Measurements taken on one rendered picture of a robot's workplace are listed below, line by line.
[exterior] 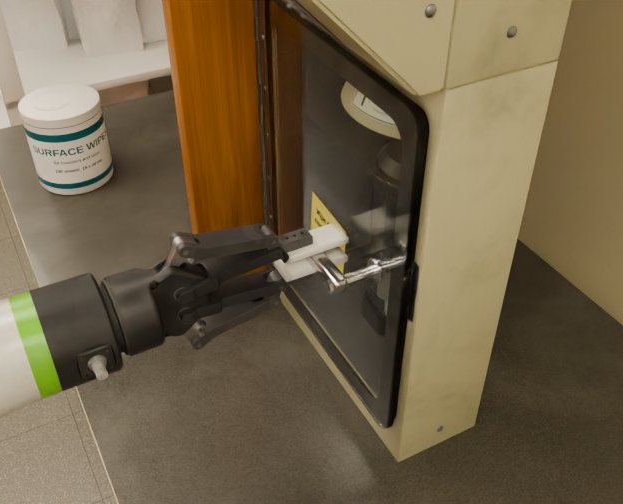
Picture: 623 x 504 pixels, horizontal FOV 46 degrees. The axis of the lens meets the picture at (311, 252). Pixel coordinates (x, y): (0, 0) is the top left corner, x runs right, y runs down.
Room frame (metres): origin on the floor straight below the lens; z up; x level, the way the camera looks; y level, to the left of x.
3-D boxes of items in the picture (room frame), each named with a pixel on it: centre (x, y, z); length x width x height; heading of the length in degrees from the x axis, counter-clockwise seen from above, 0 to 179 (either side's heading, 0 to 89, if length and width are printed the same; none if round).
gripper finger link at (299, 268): (0.56, 0.00, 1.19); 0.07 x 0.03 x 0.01; 118
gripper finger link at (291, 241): (0.55, 0.02, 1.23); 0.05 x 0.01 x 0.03; 118
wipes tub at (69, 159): (1.10, 0.42, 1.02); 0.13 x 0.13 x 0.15
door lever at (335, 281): (0.55, -0.02, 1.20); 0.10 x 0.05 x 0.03; 27
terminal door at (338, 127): (0.63, -0.02, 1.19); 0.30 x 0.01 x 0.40; 27
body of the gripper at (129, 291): (0.49, 0.14, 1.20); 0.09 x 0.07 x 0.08; 118
